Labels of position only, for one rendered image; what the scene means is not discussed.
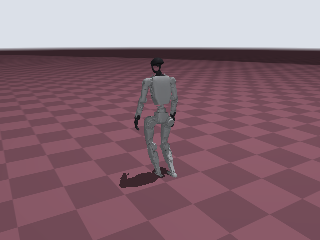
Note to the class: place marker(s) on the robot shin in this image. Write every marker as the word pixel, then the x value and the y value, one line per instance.
pixel 168 156
pixel 154 157

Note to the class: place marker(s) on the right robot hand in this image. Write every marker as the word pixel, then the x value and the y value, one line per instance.
pixel 173 116

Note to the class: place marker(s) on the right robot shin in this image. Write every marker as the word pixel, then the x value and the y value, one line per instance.
pixel 168 156

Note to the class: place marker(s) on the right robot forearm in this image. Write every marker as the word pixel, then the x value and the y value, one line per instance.
pixel 173 106

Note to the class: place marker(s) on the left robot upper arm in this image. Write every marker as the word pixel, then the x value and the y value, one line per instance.
pixel 145 88

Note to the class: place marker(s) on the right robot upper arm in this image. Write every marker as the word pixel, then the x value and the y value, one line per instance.
pixel 174 95

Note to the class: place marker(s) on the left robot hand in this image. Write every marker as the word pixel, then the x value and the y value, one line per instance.
pixel 136 122

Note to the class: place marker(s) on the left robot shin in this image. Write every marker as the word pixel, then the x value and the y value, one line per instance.
pixel 154 157

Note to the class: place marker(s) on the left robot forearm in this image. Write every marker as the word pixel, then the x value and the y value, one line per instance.
pixel 139 108

